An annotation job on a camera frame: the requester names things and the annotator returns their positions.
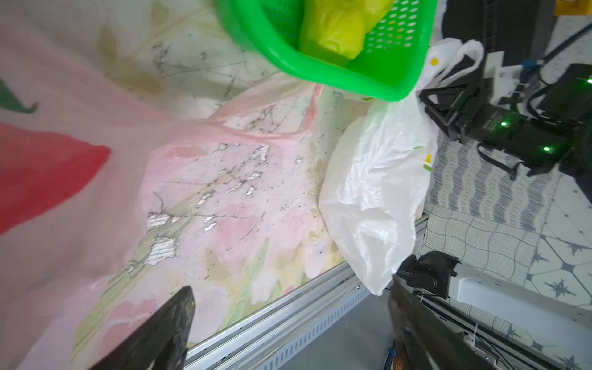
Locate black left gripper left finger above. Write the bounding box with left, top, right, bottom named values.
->
left=93, top=286, right=195, bottom=369

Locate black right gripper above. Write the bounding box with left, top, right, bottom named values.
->
left=419, top=84, right=575, bottom=169

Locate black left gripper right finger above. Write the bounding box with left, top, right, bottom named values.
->
left=388, top=274, right=496, bottom=369

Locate white plastic bag lemon print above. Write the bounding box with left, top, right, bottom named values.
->
left=319, top=38, right=485, bottom=296

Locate yellow-green pear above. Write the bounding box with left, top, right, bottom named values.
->
left=298, top=0, right=394, bottom=66

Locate green plastic basket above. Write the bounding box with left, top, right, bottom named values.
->
left=217, top=1, right=438, bottom=102

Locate black toolbox yellow latch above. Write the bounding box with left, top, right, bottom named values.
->
left=442, top=0, right=555, bottom=66

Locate pink plastic bag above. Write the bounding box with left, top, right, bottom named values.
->
left=1, top=14, right=322, bottom=369

